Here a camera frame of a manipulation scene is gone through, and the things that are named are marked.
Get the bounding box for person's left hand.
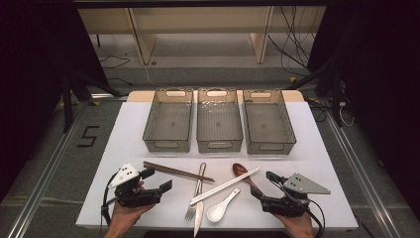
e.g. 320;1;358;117
104;179;157;238

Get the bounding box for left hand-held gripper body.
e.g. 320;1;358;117
108;163;163;209

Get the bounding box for reddish brown wooden spoon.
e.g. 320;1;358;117
232;163;263;197

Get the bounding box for light wooden desk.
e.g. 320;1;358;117
78;6;327;65

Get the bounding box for smoky clear plastic bin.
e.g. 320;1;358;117
196;86;245;154
242;88;297;156
142;87;194;154

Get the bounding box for right hand-held gripper cable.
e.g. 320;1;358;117
306;198;326;238

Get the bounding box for light wooden table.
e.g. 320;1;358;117
127;89;305;103

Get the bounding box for steel fork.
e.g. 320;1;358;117
183;162;206;222

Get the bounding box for short aluminium rail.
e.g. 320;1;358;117
90;93;129;101

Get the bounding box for black metal stand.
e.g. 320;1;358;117
286;59;345;128
60;65;124;133

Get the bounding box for black overhead bar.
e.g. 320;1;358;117
72;0;332;10

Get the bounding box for white floor cable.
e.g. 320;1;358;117
142;62;160;87

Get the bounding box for white table sheet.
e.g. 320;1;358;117
75;100;360;230

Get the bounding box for black floor cable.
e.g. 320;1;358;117
98;54;132;70
107;76;134;87

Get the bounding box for person's right hand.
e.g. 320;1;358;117
273;211;316;238

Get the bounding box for black curtain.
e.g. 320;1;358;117
0;0;111;202
307;0;420;221

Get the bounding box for steel table knife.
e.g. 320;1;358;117
192;162;208;238

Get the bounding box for black cable bundle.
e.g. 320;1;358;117
266;6;319;71

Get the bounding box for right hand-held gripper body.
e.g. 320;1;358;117
261;173;332;218

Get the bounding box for white ceramic soup spoon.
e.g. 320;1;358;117
206;187;242;223

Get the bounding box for aluminium floor rail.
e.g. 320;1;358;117
6;102;91;238
325;112;403;238

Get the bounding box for white plug with cable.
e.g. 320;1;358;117
338;100;355;128

